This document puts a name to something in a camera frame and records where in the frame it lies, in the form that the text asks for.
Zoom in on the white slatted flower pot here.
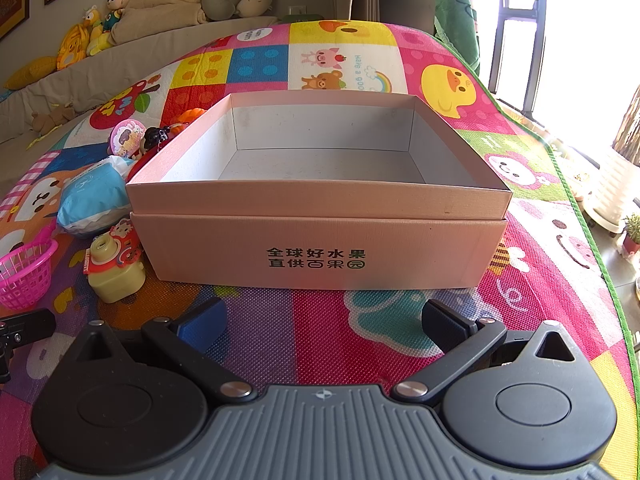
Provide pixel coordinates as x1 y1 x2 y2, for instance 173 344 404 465
581 149 640 235

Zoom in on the boy doll plush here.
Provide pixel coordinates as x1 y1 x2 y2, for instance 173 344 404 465
102 0 129 37

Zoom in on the orange plastic toy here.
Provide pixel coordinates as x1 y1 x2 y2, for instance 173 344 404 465
172 108 207 134

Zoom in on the colourful cartoon play mat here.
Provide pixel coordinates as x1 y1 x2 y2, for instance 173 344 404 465
0 20 632 461

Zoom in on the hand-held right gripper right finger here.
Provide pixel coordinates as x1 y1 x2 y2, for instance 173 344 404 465
392 298 582 405

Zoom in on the yellow pillow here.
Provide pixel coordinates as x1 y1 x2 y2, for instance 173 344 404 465
2 55 59 90

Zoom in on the beige cushion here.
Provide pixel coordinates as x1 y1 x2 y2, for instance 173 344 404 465
109 0 211 46

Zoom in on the dark-haired small doll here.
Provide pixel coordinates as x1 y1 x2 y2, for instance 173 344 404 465
142 126 174 155

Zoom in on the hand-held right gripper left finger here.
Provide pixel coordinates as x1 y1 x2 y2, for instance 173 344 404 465
75 296 256 406

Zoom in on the black window frame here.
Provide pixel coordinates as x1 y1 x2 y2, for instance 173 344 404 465
486 0 553 117

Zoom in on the round pink toy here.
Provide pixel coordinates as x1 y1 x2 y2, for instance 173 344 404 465
107 118 147 159

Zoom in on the brown plush toy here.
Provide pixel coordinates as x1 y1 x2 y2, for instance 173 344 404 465
29 104 77 137

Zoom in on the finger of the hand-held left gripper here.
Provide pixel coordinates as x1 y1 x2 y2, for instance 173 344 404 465
0 309 56 382

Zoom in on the green cartoon towel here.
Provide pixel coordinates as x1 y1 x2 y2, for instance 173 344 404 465
432 0 482 77

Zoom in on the pink cardboard box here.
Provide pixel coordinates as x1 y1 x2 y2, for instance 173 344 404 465
125 91 514 292

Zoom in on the beige sofa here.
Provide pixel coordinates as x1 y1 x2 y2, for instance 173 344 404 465
0 14 281 201

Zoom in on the yellow tiger plush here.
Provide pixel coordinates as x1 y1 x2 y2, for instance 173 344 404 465
55 23 92 71

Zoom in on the pink plastic basket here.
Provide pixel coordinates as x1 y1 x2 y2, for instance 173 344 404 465
0 225 59 311

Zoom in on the small potted cactus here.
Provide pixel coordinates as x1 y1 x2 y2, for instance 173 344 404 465
620 212 640 257

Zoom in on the blue wet wipes packet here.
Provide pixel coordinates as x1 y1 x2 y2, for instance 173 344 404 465
56 156 137 239

